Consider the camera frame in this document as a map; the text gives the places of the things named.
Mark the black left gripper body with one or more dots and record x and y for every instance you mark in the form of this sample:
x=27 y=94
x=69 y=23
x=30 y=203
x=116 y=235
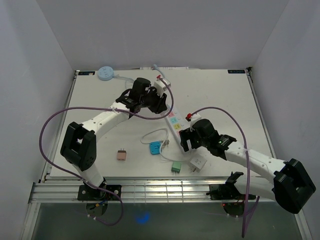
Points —
x=152 y=100

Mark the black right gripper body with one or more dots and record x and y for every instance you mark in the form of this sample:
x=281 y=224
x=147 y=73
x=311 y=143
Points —
x=196 y=142

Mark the pink small plug adapter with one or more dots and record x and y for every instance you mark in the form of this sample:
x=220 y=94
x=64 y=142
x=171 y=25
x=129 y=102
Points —
x=121 y=155

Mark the white multicolour power strip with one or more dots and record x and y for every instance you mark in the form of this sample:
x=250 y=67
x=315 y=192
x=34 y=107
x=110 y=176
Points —
x=176 y=123

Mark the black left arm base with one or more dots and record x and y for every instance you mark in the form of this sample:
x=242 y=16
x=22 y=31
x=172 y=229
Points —
x=87 y=193

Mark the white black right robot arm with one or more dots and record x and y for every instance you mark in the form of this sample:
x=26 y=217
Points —
x=286 y=182

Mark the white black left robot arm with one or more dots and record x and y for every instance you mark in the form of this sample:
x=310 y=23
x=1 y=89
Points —
x=79 y=146

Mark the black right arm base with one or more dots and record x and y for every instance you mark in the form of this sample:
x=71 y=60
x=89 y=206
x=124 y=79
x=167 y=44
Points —
x=228 y=191

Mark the green small plug adapter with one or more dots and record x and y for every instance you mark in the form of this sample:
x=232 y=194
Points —
x=176 y=167

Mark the white cube socket adapter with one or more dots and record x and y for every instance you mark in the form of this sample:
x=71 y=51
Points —
x=197 y=163

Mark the round light blue socket hub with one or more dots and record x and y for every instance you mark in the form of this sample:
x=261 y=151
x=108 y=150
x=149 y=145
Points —
x=106 y=73

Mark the black corner label left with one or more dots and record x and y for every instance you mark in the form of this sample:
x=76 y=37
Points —
x=86 y=73

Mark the black corner label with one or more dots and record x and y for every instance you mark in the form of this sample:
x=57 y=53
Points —
x=86 y=73
x=236 y=71

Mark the black corner label right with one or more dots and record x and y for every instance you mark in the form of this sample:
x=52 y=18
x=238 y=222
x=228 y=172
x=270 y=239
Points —
x=236 y=71

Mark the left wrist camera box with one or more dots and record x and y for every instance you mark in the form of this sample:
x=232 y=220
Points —
x=161 y=84

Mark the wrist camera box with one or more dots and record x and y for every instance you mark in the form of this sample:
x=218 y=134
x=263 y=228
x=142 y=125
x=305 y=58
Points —
x=193 y=117
x=161 y=84

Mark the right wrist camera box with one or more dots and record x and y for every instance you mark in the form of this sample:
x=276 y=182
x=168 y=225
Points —
x=193 y=117

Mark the blue cable winder clip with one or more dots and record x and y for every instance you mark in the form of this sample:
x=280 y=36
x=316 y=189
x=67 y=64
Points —
x=155 y=147

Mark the aluminium frame rail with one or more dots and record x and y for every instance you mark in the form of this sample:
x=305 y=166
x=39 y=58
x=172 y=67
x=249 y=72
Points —
x=175 y=190

